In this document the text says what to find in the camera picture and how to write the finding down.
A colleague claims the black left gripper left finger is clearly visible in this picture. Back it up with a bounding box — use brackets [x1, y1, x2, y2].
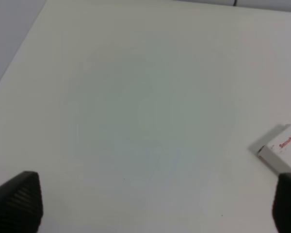
[0, 171, 43, 233]

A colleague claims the white cardboard box red text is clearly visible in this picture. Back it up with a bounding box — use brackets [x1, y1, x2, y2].
[258, 124, 291, 174]

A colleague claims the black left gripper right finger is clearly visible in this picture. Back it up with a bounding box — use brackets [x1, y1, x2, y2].
[272, 173, 291, 233]

